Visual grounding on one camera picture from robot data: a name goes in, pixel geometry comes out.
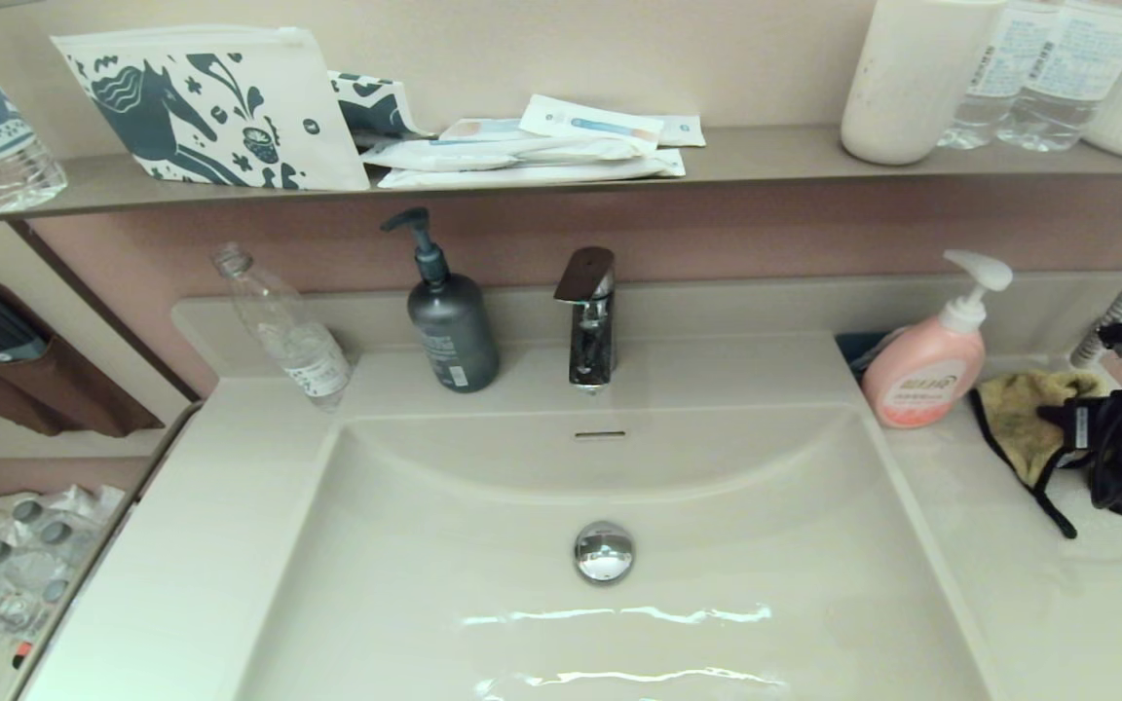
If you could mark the pale pink packet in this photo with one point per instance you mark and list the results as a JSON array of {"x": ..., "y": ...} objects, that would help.
[{"x": 483, "y": 129}]

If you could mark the grey wall shelf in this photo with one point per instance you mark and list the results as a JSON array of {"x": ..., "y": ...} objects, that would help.
[{"x": 766, "y": 156}]

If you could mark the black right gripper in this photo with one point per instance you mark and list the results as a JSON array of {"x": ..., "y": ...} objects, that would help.
[{"x": 1082, "y": 428}]

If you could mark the water bottle with white label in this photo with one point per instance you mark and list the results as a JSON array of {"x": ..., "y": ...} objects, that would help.
[
  {"x": 1070, "y": 78},
  {"x": 997, "y": 88}
]

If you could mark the yellow cloth with black trim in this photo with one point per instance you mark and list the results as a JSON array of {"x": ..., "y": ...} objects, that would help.
[{"x": 1019, "y": 419}]

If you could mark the brown wall holder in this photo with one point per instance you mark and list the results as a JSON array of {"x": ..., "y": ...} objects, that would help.
[{"x": 74, "y": 389}]

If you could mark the pink soap pump bottle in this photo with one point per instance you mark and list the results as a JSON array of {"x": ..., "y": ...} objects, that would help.
[{"x": 921, "y": 375}]

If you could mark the large horse print pouch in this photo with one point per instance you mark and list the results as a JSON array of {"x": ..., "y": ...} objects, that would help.
[{"x": 303, "y": 88}]

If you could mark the clear empty plastic bottle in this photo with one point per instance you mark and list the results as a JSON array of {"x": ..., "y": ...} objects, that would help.
[{"x": 298, "y": 341}]

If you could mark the small horse print pouch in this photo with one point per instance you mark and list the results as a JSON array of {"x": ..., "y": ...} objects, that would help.
[{"x": 373, "y": 109}]

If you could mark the white packet with blue stripe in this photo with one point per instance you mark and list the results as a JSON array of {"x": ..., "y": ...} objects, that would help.
[{"x": 590, "y": 125}]

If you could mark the dark grey pump bottle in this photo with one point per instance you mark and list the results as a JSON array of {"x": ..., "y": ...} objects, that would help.
[{"x": 454, "y": 331}]

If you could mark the white ceramic sink basin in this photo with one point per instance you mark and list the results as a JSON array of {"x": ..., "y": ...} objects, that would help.
[{"x": 425, "y": 584}]

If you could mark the tall white cup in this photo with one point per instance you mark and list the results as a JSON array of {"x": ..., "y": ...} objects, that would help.
[{"x": 902, "y": 88}]

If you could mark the plastic wrapped bottle pack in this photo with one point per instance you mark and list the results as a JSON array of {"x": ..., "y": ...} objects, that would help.
[{"x": 30, "y": 555}]

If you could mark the long white plastic packet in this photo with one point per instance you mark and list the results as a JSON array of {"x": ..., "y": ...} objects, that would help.
[
  {"x": 504, "y": 152},
  {"x": 543, "y": 174}
]

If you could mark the chrome faucet with lever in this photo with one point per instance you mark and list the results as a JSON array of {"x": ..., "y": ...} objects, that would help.
[{"x": 592, "y": 350}]

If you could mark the chrome drain stopper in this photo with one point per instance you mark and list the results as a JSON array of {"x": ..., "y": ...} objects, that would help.
[{"x": 604, "y": 551}]

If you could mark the small white packet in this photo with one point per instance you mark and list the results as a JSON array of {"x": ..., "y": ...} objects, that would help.
[{"x": 685, "y": 131}]

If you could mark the small blue object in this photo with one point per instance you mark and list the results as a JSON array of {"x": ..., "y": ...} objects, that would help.
[{"x": 858, "y": 349}]

